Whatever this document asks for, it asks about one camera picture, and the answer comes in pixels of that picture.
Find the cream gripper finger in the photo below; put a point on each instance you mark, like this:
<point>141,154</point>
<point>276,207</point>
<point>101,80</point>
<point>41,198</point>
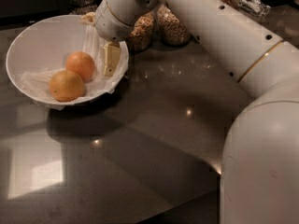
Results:
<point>88,19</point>
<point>112,54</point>

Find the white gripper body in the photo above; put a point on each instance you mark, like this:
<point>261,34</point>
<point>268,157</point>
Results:
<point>109,26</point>

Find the orange fruit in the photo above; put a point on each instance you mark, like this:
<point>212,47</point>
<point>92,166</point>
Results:
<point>81,63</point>
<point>66,86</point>

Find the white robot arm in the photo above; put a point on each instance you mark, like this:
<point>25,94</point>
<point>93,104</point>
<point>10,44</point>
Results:
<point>260,161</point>

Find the white bowl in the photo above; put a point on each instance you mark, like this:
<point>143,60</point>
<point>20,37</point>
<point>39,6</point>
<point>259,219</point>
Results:
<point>45,44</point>

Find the glass jar mixed cereal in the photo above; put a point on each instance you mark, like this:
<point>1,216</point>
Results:
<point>140,38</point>

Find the glass jar round cereal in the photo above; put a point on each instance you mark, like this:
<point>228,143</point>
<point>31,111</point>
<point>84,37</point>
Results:
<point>172,31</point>

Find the white plastic liner sheet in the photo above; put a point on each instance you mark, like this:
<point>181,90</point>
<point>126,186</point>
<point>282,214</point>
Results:
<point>36,84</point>

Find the clear plastic wrapped packet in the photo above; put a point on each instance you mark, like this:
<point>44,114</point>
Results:
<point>254,7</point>

